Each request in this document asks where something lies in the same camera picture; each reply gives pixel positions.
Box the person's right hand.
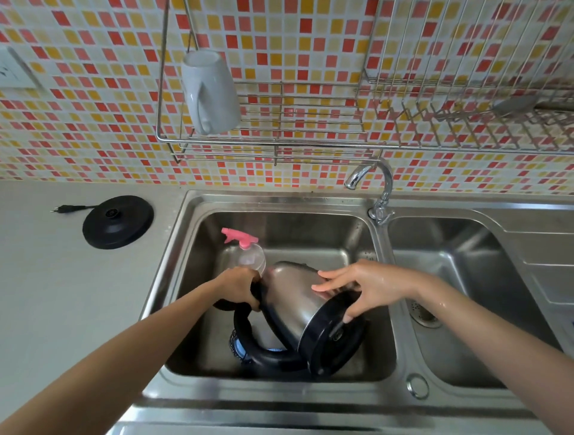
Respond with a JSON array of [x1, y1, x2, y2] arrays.
[[311, 260, 425, 324]]

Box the person's left hand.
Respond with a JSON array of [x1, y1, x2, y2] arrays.
[[213, 266, 263, 313]]

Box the stainless steel electric kettle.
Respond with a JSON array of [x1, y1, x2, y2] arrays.
[[213, 261, 369, 382]]

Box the person's right forearm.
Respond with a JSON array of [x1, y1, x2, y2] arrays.
[[413, 273, 574, 435]]

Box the person's left forearm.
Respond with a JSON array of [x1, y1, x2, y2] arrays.
[[0, 280, 225, 435]]

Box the clear spray bottle pink nozzle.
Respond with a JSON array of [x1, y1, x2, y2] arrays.
[[221, 227, 267, 275]]

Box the blue scrubbing sponge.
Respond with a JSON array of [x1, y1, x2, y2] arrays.
[[229, 329, 284, 364]]

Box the metal sink drain strainer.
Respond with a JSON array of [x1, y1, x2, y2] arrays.
[[407, 298, 444, 330]]

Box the round metal sink hole cover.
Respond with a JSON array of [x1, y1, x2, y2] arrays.
[[406, 373, 431, 401]]

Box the stainless steel double sink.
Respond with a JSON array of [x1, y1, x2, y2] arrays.
[[107, 189, 574, 435]]

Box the chrome sink faucet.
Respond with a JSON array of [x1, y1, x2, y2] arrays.
[[344, 157, 396, 226]]

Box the black round kettle base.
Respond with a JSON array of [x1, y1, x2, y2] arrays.
[[82, 195, 155, 250]]

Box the white ceramic mug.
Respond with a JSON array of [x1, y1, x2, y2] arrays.
[[180, 49, 242, 136]]

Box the grey metal utensil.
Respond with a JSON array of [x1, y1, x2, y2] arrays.
[[490, 95, 574, 118]]

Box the metal wire dish rack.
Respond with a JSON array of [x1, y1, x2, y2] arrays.
[[155, 0, 574, 167]]

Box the black power cord plug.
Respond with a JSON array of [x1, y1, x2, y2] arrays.
[[50, 204, 100, 214]]

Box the white wall socket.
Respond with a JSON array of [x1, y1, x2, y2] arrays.
[[0, 44, 40, 91]]

